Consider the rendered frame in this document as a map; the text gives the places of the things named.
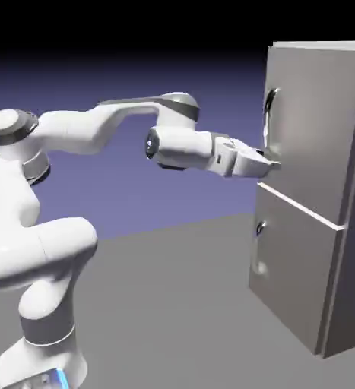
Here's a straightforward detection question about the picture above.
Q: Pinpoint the large grey cabinet door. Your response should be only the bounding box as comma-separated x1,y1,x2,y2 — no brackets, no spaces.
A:
257,45,355,227

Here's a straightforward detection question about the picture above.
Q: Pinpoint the short curved metal handle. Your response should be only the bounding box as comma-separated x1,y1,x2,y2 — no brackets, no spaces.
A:
253,220,268,274

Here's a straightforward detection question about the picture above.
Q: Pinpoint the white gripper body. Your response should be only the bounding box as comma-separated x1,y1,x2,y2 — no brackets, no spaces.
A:
232,138,272,179

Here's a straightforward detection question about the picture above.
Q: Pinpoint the grey cabinet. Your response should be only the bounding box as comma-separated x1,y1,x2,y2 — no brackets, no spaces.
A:
249,41,355,359

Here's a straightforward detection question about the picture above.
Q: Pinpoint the small grey cabinet door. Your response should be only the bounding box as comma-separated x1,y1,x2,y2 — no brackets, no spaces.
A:
249,182,345,356

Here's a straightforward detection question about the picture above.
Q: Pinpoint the long curved metal handle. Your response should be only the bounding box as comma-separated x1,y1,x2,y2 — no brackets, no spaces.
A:
262,87,281,161

